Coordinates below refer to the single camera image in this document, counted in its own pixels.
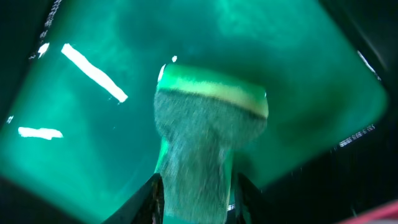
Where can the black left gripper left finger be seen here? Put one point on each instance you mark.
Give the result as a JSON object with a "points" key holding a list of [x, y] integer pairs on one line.
{"points": [[146, 206]]}

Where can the black tub of green water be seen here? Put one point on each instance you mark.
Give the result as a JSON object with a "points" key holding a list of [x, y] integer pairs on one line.
{"points": [[117, 94]]}

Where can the green and yellow sponge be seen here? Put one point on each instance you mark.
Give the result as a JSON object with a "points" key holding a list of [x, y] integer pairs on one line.
{"points": [[203, 117]]}

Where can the red plastic tray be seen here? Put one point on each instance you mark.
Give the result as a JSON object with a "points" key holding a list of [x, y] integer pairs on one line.
{"points": [[383, 214]]}

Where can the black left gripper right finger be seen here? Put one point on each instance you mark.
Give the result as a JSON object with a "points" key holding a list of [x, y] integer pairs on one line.
{"points": [[250, 205]]}

